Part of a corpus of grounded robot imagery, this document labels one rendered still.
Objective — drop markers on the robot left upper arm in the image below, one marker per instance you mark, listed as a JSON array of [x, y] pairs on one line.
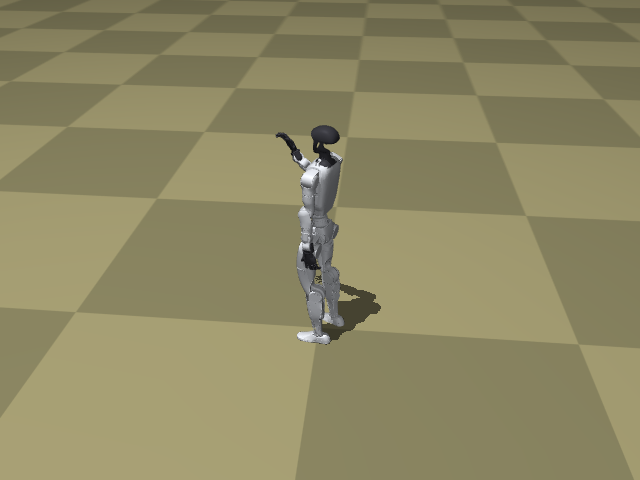
[[309, 181]]

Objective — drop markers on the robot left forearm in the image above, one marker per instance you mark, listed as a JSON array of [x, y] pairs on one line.
[[306, 229]]

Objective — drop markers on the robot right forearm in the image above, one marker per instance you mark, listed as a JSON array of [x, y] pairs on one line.
[[304, 163]]

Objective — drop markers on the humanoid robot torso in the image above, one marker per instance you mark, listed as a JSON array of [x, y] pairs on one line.
[[325, 195]]

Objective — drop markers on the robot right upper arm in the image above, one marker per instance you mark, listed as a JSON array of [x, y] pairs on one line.
[[339, 157]]

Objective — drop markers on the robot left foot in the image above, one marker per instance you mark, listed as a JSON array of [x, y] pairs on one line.
[[309, 337]]

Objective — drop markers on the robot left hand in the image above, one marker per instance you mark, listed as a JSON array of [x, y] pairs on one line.
[[309, 259]]

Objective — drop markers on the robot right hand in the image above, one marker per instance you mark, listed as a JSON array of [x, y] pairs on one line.
[[291, 145]]

